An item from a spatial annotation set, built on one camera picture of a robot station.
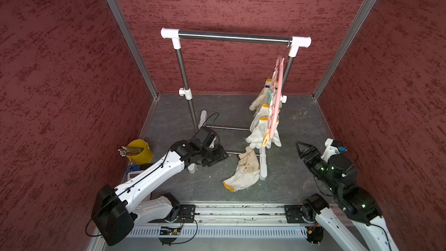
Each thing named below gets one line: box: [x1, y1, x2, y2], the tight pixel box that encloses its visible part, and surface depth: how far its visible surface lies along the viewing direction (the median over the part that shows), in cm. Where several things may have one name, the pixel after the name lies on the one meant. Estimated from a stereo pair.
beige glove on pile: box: [238, 146, 260, 174], surface depth 88 cm
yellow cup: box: [126, 139, 154, 166], surface depth 86 cm
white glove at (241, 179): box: [222, 165, 260, 193], surface depth 85 cm
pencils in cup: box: [117, 145, 145, 157], surface depth 77 cm
